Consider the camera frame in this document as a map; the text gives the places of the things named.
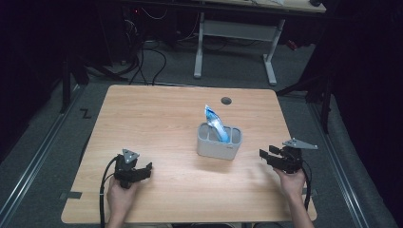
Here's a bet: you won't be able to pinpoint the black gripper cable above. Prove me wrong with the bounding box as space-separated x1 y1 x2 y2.
99 155 124 228
299 160 314 212

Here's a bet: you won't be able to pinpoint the grey divided plastic container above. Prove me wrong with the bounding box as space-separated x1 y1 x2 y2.
196 122 244 162

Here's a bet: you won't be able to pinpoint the black floor cables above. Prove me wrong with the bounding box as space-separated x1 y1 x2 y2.
125 41 168 87

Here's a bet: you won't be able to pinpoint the black metal stand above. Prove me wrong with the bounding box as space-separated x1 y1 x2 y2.
275 70 336 135
59 51 90 115

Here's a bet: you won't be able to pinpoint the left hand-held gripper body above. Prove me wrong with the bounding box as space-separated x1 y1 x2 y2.
113 148 141 190

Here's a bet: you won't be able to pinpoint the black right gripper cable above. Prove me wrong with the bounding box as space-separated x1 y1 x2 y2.
299 160 314 212

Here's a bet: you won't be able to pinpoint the metal floor rail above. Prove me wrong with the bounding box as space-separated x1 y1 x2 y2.
0 85 84 220
307 101 371 228

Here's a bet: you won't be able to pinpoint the person's right hand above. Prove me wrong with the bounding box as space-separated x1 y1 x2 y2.
273 166 307 200

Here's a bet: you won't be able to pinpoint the desk with white metal frame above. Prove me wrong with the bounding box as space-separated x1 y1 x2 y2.
120 0 327 87

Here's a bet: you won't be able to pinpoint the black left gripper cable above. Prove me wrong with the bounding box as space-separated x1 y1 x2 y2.
99 155 124 228

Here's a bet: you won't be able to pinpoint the person's left hand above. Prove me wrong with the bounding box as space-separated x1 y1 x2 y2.
106 180 140 220

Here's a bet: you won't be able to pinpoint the blue and white packet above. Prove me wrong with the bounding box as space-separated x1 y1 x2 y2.
203 104 231 143

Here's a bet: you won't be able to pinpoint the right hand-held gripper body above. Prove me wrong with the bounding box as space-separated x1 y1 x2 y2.
273 138 319 175

